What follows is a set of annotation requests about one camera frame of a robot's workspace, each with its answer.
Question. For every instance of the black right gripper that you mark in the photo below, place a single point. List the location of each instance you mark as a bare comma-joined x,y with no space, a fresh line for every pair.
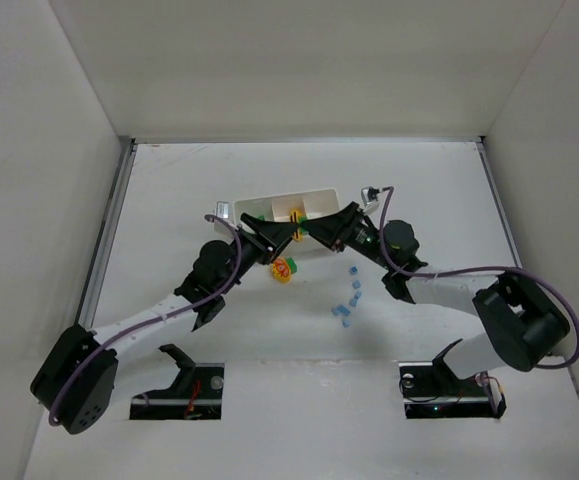
344,228

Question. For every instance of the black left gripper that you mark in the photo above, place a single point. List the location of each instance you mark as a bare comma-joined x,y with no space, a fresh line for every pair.
261,238

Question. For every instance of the green yellow lego stack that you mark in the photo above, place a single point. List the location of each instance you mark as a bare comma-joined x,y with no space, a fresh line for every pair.
297,216

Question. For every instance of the yellow oval printed lego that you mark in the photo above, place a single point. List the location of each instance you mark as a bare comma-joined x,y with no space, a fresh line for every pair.
283,269

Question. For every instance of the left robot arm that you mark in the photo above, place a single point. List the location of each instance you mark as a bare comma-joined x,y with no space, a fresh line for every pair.
76,381

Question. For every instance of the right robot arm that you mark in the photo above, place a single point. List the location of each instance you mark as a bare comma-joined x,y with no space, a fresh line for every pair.
523,318

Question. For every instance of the white three-compartment container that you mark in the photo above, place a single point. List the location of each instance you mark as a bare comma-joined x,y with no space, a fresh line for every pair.
314,204

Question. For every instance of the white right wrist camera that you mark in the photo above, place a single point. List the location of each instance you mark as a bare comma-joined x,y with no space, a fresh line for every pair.
370,198

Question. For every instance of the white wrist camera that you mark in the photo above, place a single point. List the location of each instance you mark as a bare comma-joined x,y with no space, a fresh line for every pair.
223,210
370,198

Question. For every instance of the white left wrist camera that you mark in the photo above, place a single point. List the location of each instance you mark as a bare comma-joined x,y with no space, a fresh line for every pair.
223,210

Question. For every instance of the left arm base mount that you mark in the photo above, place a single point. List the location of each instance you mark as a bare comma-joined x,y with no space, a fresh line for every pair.
194,394

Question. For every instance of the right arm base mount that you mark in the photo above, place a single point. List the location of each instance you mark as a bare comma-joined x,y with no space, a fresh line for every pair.
430,390

